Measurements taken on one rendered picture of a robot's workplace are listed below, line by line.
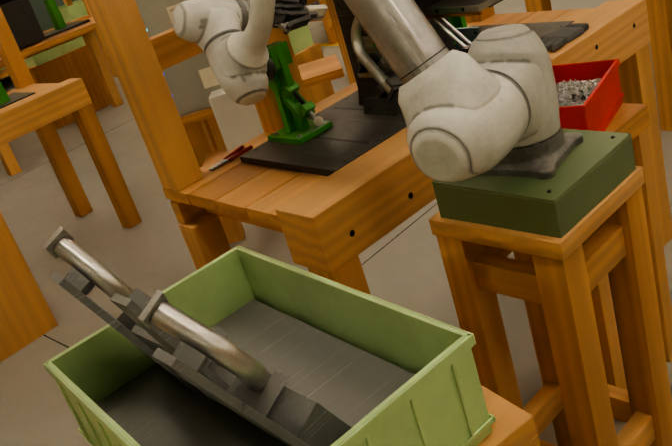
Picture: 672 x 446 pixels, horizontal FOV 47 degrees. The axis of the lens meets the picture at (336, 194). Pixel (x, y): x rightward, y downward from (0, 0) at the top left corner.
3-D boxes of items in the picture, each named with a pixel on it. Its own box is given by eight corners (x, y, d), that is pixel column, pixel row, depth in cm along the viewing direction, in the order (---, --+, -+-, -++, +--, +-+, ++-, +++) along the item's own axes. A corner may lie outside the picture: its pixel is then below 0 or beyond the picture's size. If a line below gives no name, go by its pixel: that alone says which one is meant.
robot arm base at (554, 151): (592, 130, 161) (589, 105, 159) (551, 179, 146) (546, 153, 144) (512, 130, 172) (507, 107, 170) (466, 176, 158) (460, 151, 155)
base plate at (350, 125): (575, 26, 251) (574, 20, 250) (337, 178, 191) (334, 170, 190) (473, 30, 282) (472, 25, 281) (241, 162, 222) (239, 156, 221)
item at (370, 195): (651, 41, 256) (646, -3, 250) (331, 275, 175) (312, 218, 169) (612, 42, 266) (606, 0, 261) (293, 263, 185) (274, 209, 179)
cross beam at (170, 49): (444, -57, 286) (439, -82, 282) (151, 75, 215) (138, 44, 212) (434, -55, 289) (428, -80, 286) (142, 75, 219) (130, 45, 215)
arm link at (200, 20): (215, 14, 194) (237, 56, 191) (160, 18, 185) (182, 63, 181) (231, -15, 186) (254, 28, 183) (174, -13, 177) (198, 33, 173)
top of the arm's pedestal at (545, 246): (645, 183, 160) (643, 165, 158) (563, 261, 142) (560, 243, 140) (515, 169, 183) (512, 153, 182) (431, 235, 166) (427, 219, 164)
